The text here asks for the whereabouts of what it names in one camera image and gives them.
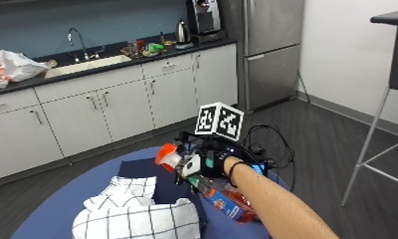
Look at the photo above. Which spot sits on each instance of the orange-capped spray bottle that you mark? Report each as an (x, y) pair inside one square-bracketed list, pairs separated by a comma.
[(228, 202)]

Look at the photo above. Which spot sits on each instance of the white marker cube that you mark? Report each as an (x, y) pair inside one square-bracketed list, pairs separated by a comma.
[(219, 120)]

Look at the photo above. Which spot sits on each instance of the blue wrist device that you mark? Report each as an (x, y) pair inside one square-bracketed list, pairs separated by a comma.
[(260, 168)]

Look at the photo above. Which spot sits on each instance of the white kitchen cabinets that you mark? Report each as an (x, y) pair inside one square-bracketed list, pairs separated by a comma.
[(119, 106)]

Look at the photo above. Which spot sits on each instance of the white checked cloth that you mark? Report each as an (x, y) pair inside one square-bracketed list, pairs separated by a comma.
[(132, 217)]

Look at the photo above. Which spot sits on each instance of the green object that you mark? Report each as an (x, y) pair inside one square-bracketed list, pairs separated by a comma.
[(155, 48)]

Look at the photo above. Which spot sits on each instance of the black kitchen countertop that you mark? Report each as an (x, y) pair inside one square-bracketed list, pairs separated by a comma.
[(98, 70)]

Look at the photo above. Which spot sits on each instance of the red cup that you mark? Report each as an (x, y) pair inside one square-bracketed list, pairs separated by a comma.
[(140, 45)]

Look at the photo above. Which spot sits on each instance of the cream kitchen sink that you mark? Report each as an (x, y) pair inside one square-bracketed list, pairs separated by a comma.
[(86, 65)]

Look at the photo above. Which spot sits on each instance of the silver electric kettle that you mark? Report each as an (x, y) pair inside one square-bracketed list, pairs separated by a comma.
[(183, 33)]

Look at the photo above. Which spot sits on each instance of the stainless steel fridge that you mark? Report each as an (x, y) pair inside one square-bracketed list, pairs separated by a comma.
[(269, 49)]

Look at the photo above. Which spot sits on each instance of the black coffee machine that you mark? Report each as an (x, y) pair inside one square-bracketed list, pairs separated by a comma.
[(207, 20)]

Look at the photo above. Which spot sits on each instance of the chrome sink faucet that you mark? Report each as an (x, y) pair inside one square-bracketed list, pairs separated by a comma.
[(80, 43)]

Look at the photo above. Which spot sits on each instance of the white plastic bag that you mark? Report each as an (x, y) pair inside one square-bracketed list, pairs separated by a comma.
[(14, 68)]

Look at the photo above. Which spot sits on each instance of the white palm camera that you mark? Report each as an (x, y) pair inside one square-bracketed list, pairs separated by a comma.
[(191, 165)]

